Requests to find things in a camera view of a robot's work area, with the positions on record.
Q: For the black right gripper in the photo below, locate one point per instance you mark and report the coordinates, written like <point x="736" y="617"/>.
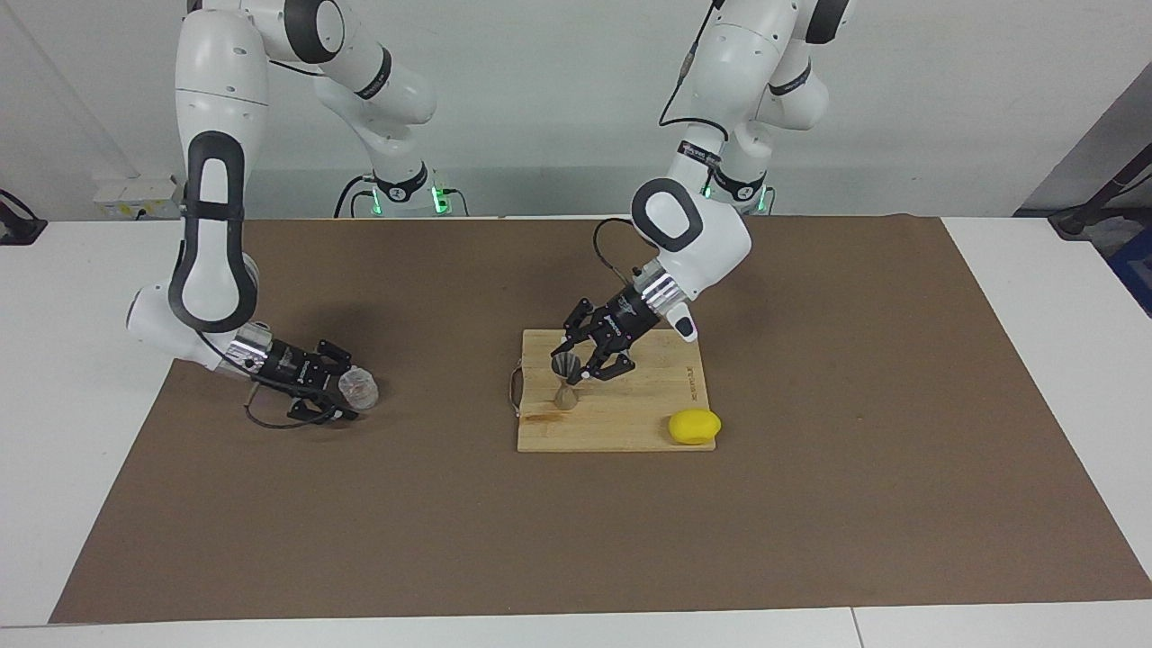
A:
<point x="288" y="367"/>

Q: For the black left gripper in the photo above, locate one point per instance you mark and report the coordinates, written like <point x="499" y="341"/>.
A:
<point x="625" y="319"/>

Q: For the clear plastic cup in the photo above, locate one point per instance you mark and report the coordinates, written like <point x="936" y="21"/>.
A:
<point x="360" y="391"/>

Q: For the metal double jigger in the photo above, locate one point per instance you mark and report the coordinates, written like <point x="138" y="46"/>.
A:
<point x="565" y="391"/>

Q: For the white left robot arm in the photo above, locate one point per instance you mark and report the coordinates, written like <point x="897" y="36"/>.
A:
<point x="711" y="234"/>

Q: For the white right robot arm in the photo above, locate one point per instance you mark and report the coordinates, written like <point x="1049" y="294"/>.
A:
<point x="216" y="180"/>

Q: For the wooden cutting board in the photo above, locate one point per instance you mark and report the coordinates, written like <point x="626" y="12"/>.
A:
<point x="630" y="414"/>

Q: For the yellow lemon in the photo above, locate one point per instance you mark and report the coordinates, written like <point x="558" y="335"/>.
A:
<point x="693" y="426"/>

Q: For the brown table mat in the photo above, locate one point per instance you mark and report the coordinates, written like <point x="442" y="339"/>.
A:
<point x="576" y="540"/>

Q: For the white power strip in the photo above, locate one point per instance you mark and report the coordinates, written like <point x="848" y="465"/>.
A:
<point x="135" y="198"/>

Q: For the black table clamp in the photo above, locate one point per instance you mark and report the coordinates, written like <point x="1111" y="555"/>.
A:
<point x="20" y="225"/>

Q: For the black stand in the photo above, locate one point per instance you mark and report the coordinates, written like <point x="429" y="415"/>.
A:
<point x="1102" y="202"/>

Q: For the dark grey partition panel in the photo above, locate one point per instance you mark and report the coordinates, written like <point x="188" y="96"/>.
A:
<point x="1098" y="144"/>

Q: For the blue object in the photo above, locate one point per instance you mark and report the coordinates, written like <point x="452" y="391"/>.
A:
<point x="1136" y="270"/>

